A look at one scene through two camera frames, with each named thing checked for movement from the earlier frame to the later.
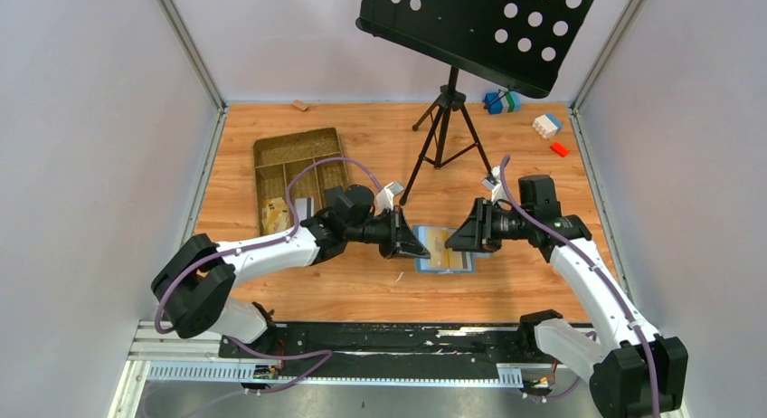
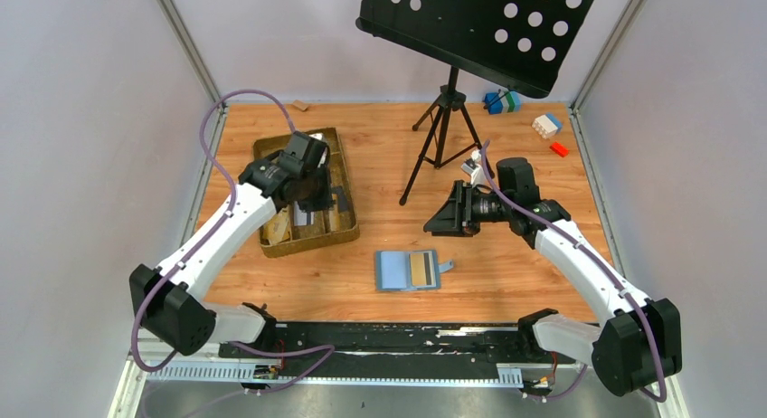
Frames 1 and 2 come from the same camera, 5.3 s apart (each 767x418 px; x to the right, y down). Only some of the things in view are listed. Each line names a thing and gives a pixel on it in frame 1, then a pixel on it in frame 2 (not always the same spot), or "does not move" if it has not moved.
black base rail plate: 392,350 does not move
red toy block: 559,149 does not move
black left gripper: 393,232 → 320,195
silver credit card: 301,208 does not move
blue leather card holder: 442,260 → 409,270
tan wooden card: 275,215 does not move
